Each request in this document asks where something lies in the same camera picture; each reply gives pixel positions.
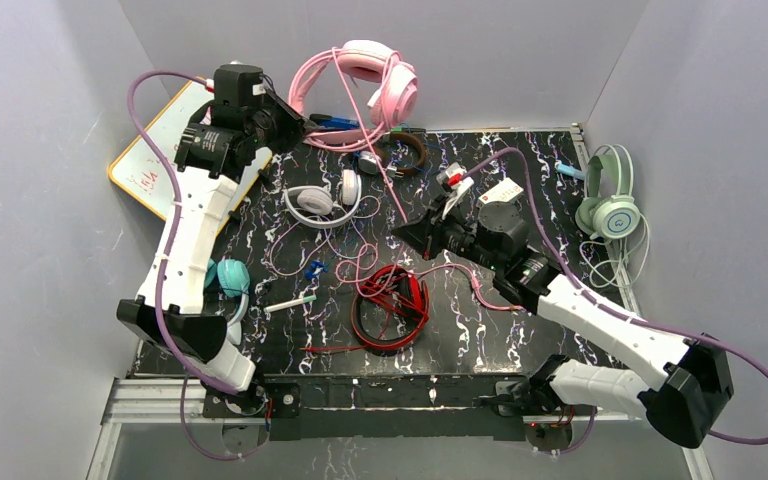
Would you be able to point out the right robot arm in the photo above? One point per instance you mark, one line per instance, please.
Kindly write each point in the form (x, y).
(679, 386)

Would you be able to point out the light blue pen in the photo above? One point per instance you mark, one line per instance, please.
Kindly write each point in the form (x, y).
(570, 171)

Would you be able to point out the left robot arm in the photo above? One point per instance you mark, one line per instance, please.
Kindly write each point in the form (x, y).
(218, 144)

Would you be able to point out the mint green headphones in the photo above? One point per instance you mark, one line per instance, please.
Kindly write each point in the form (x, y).
(608, 214)

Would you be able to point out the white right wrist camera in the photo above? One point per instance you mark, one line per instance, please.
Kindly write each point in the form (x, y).
(456, 183)

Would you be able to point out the white green marker pen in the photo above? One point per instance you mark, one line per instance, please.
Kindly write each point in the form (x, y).
(290, 303)

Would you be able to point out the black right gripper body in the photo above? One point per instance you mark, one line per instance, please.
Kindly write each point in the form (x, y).
(437, 229)

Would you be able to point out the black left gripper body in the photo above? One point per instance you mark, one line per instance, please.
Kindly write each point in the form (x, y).
(285, 124)

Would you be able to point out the black table front rail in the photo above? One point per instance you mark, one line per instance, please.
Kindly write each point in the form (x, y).
(296, 407)

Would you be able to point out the pink headphones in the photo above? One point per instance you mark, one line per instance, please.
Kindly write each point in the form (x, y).
(370, 61)

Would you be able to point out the white board yellow frame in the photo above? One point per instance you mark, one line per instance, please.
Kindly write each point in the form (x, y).
(139, 172)

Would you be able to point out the teal white cat-ear headphones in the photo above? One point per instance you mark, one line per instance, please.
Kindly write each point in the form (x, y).
(232, 278)

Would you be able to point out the red headphones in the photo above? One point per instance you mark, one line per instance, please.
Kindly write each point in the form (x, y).
(400, 294)

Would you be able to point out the brown headphones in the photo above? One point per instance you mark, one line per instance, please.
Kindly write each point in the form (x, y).
(400, 154)

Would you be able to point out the blue black tool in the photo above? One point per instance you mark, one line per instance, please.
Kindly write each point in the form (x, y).
(334, 123)

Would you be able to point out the white red small box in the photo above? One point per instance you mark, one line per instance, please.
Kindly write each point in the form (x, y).
(505, 191)

